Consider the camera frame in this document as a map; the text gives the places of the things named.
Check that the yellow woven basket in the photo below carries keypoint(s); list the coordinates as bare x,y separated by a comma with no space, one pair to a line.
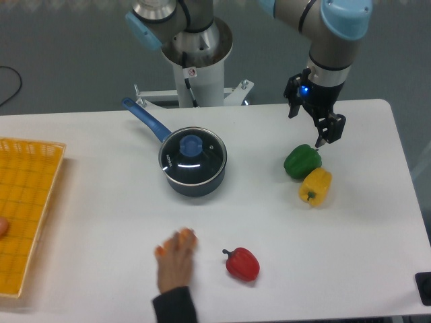
29,170

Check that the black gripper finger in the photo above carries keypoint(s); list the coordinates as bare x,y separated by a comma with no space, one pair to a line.
292,95
330,128

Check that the person's hand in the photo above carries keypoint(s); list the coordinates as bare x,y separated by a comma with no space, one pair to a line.
175,268

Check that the glass lid blue knob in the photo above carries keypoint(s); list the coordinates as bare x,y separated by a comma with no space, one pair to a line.
192,156

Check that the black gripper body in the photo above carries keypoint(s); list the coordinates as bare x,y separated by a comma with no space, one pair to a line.
319,90

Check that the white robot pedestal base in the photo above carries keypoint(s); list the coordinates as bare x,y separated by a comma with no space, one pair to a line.
198,64

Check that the dark blue saucepan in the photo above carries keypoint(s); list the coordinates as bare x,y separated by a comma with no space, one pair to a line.
161,132

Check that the yellow bell pepper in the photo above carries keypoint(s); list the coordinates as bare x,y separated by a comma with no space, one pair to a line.
315,187

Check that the dark sleeved forearm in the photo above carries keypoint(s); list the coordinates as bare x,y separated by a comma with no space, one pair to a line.
175,305

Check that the green bell pepper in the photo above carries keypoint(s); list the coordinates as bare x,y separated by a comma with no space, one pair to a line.
302,161

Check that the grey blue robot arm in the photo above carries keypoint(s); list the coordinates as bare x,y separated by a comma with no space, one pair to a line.
335,28

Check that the black device at table edge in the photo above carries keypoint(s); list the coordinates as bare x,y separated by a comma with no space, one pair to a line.
423,282

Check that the pink object in basket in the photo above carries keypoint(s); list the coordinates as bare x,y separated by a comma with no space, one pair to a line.
4,225

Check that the orange bread roll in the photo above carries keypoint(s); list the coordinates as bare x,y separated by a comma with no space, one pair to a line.
184,235

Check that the red bell pepper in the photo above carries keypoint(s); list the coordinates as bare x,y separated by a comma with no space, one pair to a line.
242,264

